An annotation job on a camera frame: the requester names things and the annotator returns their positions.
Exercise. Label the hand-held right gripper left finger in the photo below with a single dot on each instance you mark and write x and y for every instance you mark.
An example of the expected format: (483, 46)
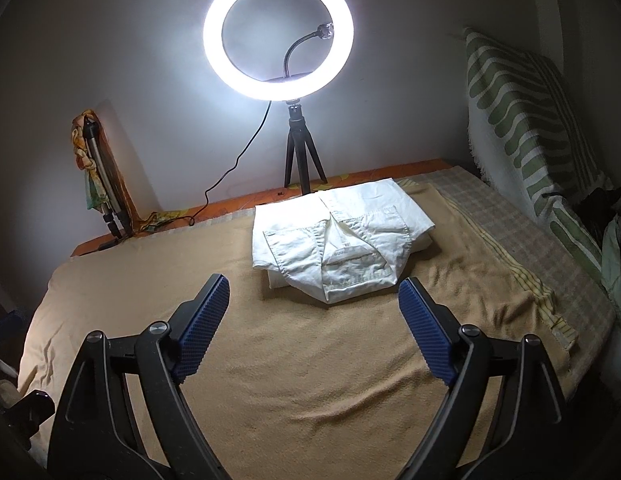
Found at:
(205, 320)

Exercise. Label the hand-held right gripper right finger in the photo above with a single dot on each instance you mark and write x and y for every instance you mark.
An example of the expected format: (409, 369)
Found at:
(423, 330)

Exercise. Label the white shirt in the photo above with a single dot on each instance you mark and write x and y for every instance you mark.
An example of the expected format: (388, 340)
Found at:
(340, 230)

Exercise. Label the tan blanket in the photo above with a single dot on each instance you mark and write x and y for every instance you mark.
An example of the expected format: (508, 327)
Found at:
(315, 385)

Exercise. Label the checked bed sheet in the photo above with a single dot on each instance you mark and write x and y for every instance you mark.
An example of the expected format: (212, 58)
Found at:
(515, 245)

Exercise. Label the floral scarf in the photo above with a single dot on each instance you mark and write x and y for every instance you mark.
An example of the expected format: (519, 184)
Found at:
(93, 185)

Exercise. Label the folded silver tripod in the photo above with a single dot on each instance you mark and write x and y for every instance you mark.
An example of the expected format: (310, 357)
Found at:
(103, 160)

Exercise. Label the black mini tripod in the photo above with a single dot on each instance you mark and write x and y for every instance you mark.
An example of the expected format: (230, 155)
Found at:
(295, 145)

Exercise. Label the pale green cloth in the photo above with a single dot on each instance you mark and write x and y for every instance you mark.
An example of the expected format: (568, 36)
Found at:
(618, 260)

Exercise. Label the dark cloth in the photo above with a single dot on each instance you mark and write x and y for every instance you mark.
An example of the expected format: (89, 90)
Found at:
(600, 205)

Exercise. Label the green striped white cushion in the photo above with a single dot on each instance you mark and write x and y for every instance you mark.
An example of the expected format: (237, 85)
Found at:
(515, 110)

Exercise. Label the black gooseneck phone holder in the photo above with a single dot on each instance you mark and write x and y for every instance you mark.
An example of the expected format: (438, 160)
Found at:
(290, 55)

